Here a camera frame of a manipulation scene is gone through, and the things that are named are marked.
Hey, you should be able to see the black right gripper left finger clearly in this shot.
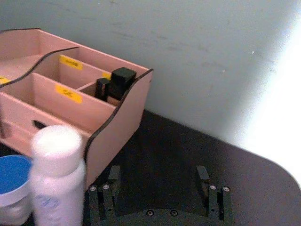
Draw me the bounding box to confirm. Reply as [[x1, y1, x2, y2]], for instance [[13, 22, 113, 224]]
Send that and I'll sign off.
[[87, 165, 122, 222]]

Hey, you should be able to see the small black tube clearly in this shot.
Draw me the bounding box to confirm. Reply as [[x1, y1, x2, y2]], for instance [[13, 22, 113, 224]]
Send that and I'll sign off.
[[95, 78, 111, 102]]

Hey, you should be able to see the pink wooden organizer box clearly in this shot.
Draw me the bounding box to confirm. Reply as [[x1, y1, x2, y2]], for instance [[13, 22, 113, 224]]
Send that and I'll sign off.
[[0, 28, 154, 189]]

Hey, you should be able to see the white plastic bottle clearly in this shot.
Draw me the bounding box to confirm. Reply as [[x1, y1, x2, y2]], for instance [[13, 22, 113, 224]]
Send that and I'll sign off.
[[30, 124, 87, 226]]

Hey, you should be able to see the white jar with blue lid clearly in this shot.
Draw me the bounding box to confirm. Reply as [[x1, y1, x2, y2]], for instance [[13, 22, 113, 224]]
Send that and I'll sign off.
[[0, 154, 34, 226]]

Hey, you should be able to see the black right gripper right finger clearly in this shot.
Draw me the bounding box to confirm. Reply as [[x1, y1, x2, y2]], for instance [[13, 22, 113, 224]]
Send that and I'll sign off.
[[196, 165, 234, 222]]

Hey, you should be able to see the large black square-capped bottle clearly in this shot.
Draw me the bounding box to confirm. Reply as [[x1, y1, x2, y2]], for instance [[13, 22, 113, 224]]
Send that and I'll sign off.
[[107, 67, 137, 102]]

